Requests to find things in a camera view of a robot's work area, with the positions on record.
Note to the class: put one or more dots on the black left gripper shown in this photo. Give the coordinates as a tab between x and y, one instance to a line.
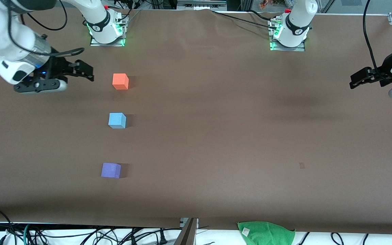
382	72

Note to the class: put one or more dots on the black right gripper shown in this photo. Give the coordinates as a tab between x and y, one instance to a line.
58	65

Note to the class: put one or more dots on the light blue foam block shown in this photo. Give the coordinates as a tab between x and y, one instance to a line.
117	120

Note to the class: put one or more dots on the orange foam block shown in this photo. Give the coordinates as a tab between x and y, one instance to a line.
120	81

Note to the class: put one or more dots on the purple foam block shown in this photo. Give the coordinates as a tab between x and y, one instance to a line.
110	170

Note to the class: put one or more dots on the orange toy figure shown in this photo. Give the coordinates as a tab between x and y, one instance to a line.
271	4

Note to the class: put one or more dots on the brown table cover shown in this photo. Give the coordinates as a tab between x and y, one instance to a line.
199	153

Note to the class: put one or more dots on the green cloth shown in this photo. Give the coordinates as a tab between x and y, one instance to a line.
267	234

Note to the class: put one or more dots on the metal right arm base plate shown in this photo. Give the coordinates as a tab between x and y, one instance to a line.
95	42

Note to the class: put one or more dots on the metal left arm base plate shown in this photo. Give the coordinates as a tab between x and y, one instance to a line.
277	47

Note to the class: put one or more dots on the grey metal post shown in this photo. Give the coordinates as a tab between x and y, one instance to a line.
187	234

